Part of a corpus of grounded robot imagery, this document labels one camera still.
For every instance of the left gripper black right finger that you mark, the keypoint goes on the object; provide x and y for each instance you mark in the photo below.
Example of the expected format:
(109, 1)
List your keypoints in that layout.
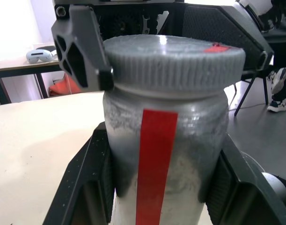
(234, 201)

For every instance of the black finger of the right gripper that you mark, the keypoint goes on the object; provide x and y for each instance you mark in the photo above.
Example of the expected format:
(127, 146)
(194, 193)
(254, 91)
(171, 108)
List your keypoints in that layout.
(217, 25)

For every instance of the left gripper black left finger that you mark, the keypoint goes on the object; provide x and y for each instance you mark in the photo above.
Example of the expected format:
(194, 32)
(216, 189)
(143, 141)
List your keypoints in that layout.
(86, 187)

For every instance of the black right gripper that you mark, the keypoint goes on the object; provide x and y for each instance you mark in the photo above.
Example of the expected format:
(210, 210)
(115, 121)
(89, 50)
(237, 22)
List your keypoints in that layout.
(133, 18)

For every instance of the grey ribbed jar lid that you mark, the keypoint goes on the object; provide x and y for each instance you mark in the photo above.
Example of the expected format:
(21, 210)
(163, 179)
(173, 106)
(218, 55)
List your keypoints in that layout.
(170, 63)

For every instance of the clear jar with red tape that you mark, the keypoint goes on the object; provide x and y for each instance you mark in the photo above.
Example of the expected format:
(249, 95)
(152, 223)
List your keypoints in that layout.
(124, 140)

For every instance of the white VR headset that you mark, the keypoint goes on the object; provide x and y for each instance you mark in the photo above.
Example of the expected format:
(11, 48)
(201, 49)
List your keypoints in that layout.
(38, 56)

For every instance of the red cloth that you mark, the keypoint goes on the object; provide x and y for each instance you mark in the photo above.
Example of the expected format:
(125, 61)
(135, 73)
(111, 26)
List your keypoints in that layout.
(60, 87)

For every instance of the person's white sneakers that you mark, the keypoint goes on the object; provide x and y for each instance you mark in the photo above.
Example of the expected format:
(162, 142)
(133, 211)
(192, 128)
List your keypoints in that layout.
(283, 30)

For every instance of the wooden side table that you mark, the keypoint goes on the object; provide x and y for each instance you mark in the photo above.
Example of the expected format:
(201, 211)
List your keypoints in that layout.
(16, 66)

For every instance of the black chair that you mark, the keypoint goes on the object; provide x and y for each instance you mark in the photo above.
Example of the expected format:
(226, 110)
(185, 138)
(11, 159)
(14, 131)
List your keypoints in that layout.
(265, 89)

